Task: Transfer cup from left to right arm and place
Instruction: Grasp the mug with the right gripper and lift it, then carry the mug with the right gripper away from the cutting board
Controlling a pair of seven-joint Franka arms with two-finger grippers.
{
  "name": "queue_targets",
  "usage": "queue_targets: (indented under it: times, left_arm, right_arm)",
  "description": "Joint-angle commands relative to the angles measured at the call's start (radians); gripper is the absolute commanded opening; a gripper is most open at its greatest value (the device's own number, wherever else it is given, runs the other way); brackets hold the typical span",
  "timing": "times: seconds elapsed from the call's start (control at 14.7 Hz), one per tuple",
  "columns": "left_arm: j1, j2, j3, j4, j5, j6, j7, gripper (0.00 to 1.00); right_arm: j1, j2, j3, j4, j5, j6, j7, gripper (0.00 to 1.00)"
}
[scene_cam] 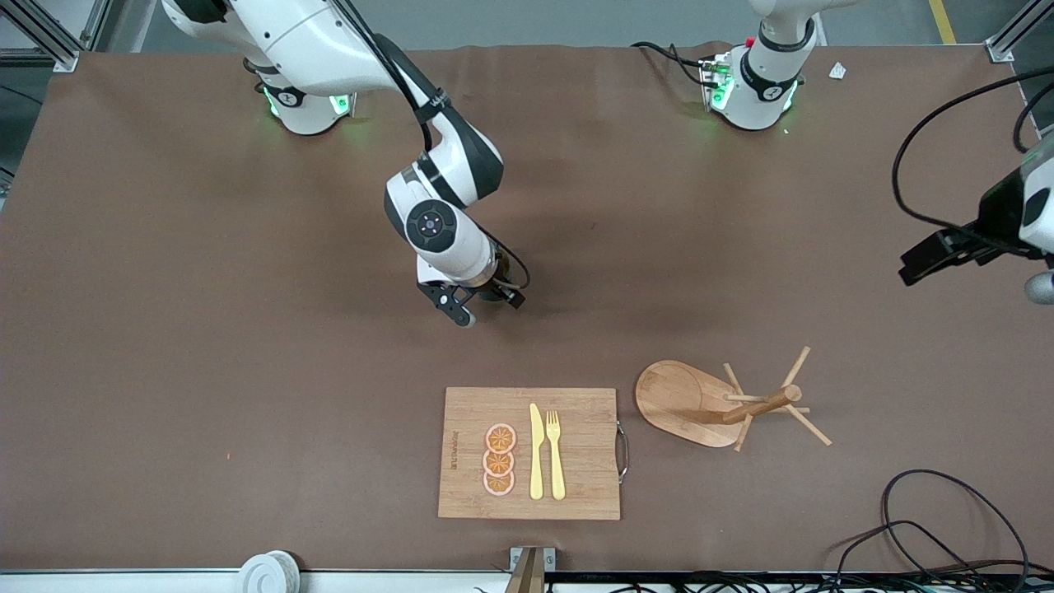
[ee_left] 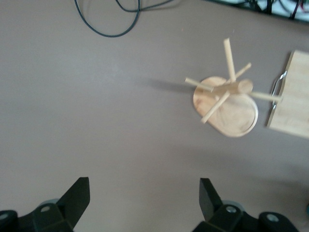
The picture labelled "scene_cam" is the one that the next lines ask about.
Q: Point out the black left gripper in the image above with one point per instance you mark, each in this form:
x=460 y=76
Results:
x=998 y=217

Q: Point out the wooden mug tree stand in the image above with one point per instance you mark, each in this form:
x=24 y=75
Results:
x=675 y=399

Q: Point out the orange slice toy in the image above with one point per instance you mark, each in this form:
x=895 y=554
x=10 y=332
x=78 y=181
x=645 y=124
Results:
x=498 y=486
x=498 y=464
x=501 y=438

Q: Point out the white tape roll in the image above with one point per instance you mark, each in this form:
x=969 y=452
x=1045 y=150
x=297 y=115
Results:
x=268 y=574

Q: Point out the bamboo cutting board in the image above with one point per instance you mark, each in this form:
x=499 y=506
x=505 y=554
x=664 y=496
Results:
x=576 y=486

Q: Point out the metal table edge bracket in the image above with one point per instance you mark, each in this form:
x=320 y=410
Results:
x=531 y=568

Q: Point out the small white paper scrap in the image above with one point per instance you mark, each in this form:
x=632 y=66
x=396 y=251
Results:
x=837 y=71

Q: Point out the brown table mat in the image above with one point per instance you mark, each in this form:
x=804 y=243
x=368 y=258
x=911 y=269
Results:
x=206 y=288

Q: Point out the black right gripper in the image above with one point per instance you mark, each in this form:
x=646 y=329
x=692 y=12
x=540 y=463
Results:
x=495 y=291

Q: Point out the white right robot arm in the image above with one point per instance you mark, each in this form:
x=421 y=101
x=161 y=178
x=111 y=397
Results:
x=313 y=33

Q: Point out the aluminium frame profile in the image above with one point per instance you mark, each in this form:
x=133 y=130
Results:
x=45 y=37
x=1009 y=37

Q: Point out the yellow plastic fork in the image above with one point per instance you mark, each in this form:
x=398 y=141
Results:
x=557 y=469

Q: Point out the yellow plastic knife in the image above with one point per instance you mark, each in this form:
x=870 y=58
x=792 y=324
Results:
x=536 y=461

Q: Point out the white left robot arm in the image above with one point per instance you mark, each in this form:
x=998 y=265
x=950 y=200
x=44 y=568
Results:
x=762 y=91

